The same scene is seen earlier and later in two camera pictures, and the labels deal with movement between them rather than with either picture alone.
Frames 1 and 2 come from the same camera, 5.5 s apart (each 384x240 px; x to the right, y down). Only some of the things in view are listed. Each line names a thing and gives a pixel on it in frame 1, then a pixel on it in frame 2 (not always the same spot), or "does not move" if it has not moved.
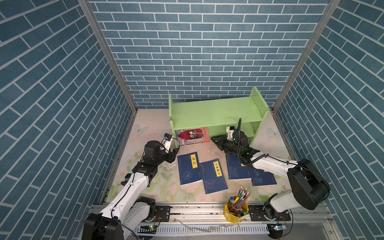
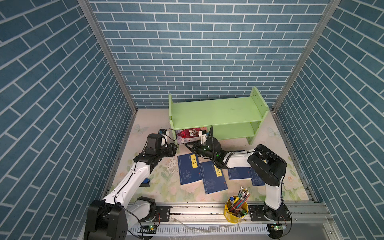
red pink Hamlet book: [192, 136] does not move
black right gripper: [220, 142] -> [195, 149]
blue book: [213, 176] does not move
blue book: [188, 168] does not move
